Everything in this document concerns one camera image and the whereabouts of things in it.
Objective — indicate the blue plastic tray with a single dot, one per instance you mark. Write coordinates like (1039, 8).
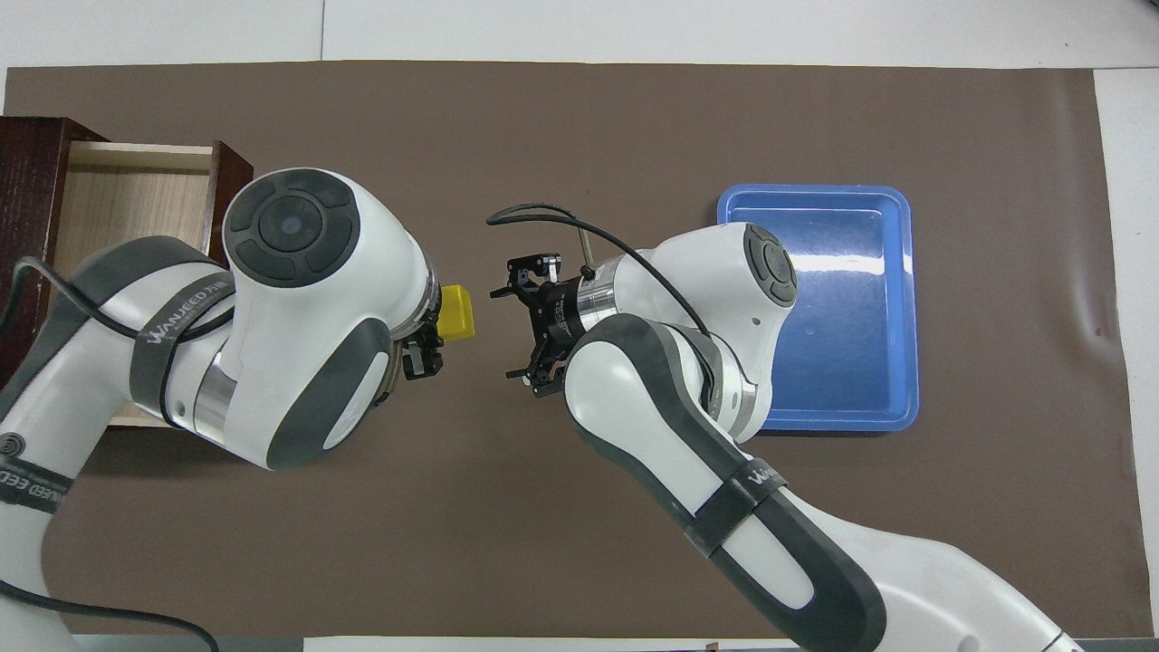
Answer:
(851, 317)

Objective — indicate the dark wooden cabinet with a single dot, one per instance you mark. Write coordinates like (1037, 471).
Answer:
(27, 181)

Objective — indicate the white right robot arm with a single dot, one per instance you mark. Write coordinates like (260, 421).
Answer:
(724, 272)

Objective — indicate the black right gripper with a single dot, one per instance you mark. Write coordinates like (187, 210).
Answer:
(560, 317)

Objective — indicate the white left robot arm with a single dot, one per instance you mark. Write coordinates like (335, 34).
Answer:
(317, 272)

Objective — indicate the brown table mat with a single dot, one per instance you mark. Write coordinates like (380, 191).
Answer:
(543, 109)

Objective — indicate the wooden drawer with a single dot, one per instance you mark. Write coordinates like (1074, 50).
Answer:
(136, 199)

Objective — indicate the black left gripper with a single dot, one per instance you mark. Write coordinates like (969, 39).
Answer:
(421, 333)

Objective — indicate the yellow cube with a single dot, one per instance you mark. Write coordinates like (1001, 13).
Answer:
(458, 312)

